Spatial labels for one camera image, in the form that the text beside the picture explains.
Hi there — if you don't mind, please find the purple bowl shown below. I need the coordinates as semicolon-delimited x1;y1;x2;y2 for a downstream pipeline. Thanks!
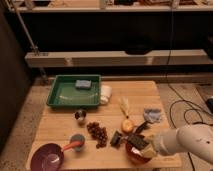
30;143;64;171

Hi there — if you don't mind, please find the small metal cup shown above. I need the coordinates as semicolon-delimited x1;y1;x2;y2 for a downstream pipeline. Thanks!
75;110;87;125

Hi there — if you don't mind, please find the bunch of brown grapes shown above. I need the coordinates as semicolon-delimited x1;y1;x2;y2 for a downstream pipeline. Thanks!
87;122;108;148

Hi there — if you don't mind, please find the black board eraser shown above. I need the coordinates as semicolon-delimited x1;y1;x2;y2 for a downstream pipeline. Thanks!
127;134;148;150

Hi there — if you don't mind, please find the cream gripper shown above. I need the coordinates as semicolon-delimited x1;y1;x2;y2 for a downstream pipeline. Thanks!
141;135;157;158

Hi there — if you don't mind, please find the blue crumpled cloth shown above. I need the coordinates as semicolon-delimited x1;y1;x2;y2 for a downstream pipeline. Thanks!
143;108;162;124

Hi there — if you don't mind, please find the red bowl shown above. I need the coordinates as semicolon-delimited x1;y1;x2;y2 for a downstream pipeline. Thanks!
125;142;150;165

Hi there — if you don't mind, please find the metal diagonal pole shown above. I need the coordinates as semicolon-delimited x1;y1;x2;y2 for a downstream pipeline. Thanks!
10;0;48;84

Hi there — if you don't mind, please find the white rolled towel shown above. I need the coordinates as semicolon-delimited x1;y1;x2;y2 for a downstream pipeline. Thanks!
100;85;112;105

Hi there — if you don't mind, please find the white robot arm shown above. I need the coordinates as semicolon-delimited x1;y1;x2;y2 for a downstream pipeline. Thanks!
140;124;213;165

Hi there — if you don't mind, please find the green plastic tray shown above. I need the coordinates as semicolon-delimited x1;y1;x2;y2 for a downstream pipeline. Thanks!
46;75;101;108

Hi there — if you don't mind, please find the black floor cable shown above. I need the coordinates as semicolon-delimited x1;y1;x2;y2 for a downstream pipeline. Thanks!
165;6;213;171

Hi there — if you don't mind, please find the orange fruit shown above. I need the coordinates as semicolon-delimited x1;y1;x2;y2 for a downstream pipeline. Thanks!
121;119;134;134

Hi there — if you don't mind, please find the teal cup with red handle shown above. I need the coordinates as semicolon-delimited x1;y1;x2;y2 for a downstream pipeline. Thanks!
62;134;85;152

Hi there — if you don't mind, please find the small black block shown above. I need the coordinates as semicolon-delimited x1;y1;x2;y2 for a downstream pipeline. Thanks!
110;131;122;147

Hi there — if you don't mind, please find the dark utensil behind bowl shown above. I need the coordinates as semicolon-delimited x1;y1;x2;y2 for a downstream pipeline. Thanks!
134;121;148;135

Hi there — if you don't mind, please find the white wooden shelf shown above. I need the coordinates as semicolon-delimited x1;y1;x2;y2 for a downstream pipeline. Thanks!
25;49;213;68

